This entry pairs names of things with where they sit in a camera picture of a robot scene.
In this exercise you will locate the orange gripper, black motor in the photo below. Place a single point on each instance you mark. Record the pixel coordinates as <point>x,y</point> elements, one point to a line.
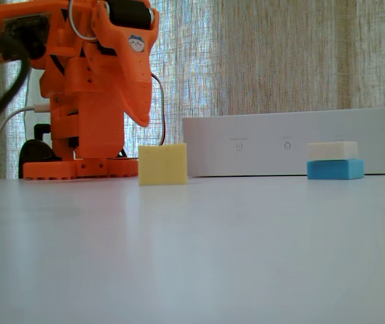
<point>135,72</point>

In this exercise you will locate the orange robot arm with base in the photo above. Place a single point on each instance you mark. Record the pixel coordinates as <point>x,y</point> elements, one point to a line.
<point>59,131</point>

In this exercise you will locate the yellow foam cuboid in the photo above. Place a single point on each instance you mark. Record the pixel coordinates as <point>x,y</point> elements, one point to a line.
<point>162,165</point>

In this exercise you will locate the white cardboard box bin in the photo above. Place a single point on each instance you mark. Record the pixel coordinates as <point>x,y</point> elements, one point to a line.
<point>263,158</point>

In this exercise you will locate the white foam cuboid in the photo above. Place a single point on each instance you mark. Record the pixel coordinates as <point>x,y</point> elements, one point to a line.
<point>332,150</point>

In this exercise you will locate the blue foam cuboid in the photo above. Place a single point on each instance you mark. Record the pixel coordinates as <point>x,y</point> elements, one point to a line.
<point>333,169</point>

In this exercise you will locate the black table clamp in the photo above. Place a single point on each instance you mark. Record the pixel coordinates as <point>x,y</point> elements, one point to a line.
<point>35,152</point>

